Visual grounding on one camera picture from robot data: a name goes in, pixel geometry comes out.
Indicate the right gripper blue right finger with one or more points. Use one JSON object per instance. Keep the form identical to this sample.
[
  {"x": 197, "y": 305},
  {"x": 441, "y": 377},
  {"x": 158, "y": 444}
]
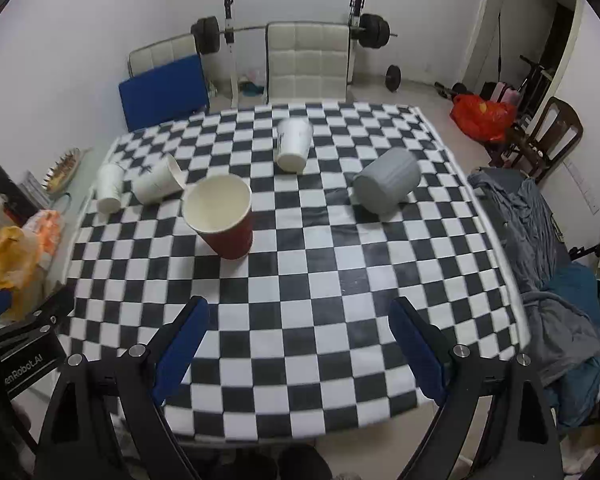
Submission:
[{"x": 424, "y": 347}]

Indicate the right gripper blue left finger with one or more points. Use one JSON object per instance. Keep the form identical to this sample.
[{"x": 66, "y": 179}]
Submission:
[{"x": 173, "y": 347}]

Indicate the red ribbed paper cup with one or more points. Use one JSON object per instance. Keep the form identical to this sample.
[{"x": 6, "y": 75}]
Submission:
[{"x": 219, "y": 210}]

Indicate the white paper cup lying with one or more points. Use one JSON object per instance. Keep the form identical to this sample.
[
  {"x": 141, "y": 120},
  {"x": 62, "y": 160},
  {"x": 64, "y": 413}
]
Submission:
[{"x": 163, "y": 179}]

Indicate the grey plastic cup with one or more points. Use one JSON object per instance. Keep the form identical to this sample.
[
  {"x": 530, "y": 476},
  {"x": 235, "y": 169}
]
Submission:
[{"x": 385, "y": 183}]

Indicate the white paper cup far left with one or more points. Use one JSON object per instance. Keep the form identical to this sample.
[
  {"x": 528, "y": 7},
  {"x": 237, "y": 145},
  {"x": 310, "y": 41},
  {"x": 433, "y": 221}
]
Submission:
[{"x": 109, "y": 188}]

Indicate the white paper cup centre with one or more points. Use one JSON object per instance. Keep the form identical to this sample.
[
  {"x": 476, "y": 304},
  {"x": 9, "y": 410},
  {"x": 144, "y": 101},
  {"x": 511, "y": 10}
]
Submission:
[{"x": 293, "y": 141}]

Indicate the grey clothes pile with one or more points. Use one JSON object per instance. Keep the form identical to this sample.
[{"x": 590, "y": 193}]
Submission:
[{"x": 534, "y": 251}]

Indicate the orange snack packet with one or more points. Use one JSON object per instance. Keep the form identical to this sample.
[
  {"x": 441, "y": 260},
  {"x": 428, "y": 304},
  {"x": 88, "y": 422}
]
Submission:
[{"x": 46, "y": 225}]

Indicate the teal blanket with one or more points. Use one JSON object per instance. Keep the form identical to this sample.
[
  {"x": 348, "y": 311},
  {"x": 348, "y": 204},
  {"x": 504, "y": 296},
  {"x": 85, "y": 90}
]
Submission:
[{"x": 574, "y": 388}]

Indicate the dark bottle box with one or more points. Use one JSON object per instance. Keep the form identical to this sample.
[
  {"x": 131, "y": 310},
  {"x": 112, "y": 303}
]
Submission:
[{"x": 16, "y": 205}]

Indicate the black white checkered tablecloth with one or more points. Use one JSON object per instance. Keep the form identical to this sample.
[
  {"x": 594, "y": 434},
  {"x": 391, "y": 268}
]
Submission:
[{"x": 298, "y": 343}]

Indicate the patterned snack plate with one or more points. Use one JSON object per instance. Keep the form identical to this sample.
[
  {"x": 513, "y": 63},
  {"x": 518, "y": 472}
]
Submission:
[{"x": 58, "y": 177}]

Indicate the dark wooden chair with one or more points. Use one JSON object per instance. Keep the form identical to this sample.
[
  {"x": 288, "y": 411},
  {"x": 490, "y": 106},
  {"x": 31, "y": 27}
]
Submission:
[{"x": 557, "y": 132}]

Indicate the red orange plastic bag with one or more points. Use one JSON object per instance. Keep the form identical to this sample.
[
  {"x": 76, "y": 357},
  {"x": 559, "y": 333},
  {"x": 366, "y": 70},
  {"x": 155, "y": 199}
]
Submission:
[{"x": 483, "y": 121}]

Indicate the pink suitcase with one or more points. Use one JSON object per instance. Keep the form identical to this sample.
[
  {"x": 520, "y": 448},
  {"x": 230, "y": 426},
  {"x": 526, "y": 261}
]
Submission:
[{"x": 500, "y": 92}]

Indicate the small barbell on floor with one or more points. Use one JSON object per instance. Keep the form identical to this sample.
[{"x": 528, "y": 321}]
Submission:
[{"x": 393, "y": 81}]

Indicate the white quilted chair left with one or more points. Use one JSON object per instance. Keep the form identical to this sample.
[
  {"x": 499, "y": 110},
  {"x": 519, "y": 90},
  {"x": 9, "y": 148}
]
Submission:
[{"x": 161, "y": 53}]

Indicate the white quilted chair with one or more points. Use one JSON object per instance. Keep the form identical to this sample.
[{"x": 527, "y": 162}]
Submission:
[
  {"x": 161, "y": 53},
  {"x": 306, "y": 75}
]

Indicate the white quilted chair centre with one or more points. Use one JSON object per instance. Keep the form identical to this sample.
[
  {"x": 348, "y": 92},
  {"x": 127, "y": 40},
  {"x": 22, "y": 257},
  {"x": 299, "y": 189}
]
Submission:
[{"x": 306, "y": 75}]

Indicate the barbell with black plates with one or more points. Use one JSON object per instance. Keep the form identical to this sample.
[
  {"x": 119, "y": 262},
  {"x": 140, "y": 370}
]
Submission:
[{"x": 372, "y": 32}]

